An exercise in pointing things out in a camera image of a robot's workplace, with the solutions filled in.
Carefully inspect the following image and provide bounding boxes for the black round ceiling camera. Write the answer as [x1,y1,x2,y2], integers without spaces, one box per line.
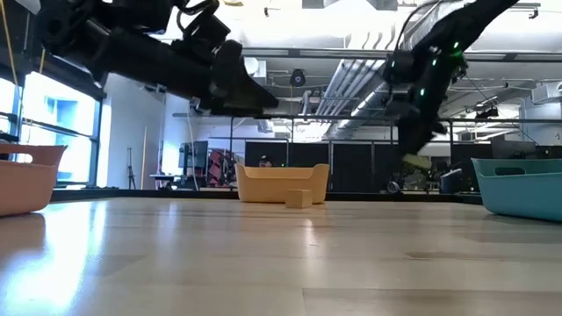
[289,68,307,89]

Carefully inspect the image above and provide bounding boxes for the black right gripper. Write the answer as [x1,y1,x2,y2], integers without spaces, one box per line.
[387,77,450,156]

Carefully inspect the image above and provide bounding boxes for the large window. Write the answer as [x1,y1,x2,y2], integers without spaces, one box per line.
[0,72,105,189]

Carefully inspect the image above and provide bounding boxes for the yellow cable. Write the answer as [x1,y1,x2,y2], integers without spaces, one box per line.
[0,0,22,91]

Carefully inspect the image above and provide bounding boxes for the yellow plastic bin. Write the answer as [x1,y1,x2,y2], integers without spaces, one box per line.
[234,162,331,205]

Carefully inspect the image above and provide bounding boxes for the black overhead rail frame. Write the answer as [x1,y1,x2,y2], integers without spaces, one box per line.
[171,111,562,146]

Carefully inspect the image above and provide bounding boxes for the white ceiling box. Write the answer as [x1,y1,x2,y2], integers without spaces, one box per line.
[243,56,268,81]

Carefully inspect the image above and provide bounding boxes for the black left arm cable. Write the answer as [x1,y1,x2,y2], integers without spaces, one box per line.
[174,0,220,34]

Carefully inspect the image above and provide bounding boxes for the silver ventilation duct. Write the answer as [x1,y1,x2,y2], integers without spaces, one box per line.
[327,61,416,140]

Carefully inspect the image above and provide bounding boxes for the computer monitor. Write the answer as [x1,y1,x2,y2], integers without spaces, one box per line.
[177,140,210,177]

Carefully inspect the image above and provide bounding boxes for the black aluminium table frame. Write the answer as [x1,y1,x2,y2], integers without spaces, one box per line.
[49,187,484,205]

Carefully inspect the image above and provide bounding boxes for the black partition panel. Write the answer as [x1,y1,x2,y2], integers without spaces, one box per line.
[243,140,418,195]

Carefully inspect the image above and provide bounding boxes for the teal plastic bin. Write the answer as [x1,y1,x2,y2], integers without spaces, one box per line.
[472,157,562,223]

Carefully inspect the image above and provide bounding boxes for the dark blue bin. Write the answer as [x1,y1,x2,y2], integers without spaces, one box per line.
[439,168,465,195]

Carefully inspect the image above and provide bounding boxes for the grey ceiling beam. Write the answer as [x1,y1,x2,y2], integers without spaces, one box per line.
[241,47,562,62]

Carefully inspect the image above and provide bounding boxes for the orange plastic bin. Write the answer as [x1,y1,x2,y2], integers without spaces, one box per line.
[0,143,68,218]

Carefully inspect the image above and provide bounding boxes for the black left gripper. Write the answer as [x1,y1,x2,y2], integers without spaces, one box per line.
[172,11,280,119]

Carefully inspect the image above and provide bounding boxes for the white air conditioning unit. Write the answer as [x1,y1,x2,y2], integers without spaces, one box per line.
[530,81,562,106]

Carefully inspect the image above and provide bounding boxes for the black tripod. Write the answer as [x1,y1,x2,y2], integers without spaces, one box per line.
[125,147,138,190]

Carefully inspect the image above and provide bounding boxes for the orange rectangular block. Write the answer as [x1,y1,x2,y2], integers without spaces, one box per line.
[285,189,314,210]

